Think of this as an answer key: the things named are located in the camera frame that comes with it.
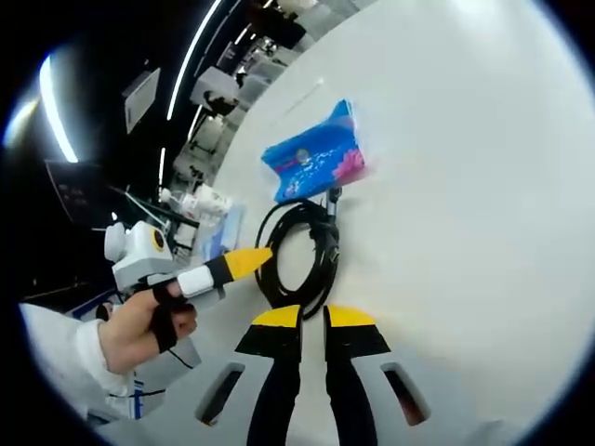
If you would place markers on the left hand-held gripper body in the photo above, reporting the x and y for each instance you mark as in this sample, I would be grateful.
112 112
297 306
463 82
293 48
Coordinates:
139 253

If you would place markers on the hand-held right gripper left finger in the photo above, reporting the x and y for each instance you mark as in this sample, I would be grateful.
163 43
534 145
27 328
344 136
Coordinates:
274 381

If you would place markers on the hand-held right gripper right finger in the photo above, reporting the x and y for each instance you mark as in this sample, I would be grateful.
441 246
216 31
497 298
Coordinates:
348 385

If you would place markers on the clear packet with purple disc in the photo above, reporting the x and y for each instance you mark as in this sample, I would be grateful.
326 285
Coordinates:
223 232

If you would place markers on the clear bottle with red label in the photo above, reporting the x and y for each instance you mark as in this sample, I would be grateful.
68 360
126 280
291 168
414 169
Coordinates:
179 202

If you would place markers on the blue printed tissue packet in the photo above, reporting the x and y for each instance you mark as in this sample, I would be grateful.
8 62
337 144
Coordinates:
316 158

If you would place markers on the person's left hand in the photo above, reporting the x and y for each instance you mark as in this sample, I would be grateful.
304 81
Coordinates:
135 325

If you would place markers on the long ceiling light strip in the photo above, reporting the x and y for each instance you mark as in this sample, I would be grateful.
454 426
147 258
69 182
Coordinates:
190 60

